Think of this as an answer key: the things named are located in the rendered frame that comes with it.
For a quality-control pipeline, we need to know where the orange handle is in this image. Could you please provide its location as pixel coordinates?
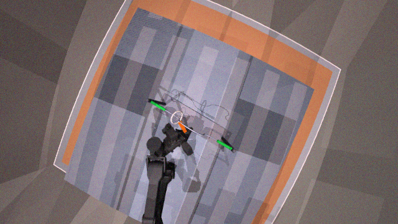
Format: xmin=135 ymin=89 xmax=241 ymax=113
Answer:
xmin=170 ymin=110 xmax=187 ymax=133

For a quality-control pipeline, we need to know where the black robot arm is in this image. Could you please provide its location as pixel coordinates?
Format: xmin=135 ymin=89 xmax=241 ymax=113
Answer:
xmin=141 ymin=126 xmax=179 ymax=224

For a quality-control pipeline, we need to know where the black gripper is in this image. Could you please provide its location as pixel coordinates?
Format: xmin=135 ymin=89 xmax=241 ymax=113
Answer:
xmin=162 ymin=123 xmax=193 ymax=156

